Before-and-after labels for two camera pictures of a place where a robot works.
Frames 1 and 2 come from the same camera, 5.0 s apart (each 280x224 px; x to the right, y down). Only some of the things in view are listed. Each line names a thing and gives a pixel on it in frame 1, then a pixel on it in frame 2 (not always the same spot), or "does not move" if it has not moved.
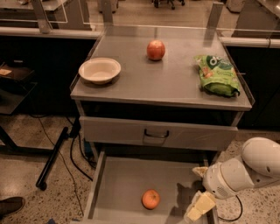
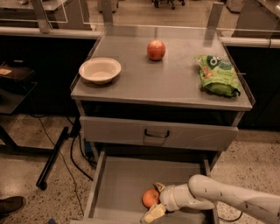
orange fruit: x=150 y=199 does not move
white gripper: x=215 y=180 → x=168 y=197
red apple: x=156 y=50 does not move
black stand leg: x=41 y=182 does not move
